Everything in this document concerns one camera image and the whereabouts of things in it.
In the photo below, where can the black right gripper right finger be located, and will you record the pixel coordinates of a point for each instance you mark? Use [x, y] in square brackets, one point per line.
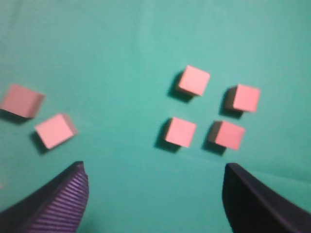
[252, 207]

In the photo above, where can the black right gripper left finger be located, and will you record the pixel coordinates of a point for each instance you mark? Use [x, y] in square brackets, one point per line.
[56, 207]

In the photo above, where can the pink cube placed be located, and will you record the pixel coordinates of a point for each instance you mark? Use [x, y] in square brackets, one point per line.
[56, 130]
[22, 101]

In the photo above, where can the pink cube column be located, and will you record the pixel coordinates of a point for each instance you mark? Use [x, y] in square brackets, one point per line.
[226, 134]
[193, 81]
[180, 132]
[243, 98]

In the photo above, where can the green cloth backdrop and cover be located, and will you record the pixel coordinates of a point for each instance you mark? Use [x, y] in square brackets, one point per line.
[113, 67]

